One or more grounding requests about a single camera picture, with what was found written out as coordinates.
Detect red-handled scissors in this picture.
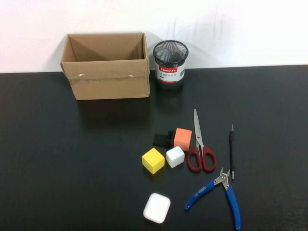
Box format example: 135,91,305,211
187,108,217,173

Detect black precision screwdriver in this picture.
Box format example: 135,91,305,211
228,124,235,180

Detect blue-handled cutting pliers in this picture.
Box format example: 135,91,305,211
184,167,242,231

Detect black block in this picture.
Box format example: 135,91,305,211
152,130,176,148

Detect orange foam block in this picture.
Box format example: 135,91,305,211
173,128,193,152

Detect yellow cube block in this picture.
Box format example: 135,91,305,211
141,147,166,175

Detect black mesh pen holder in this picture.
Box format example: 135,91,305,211
153,40,189,91

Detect white cube block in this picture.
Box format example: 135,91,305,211
166,146,185,169

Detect brown cardboard box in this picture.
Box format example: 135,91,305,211
60,32,151,101

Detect white flat rounded block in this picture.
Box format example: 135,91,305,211
142,192,171,224

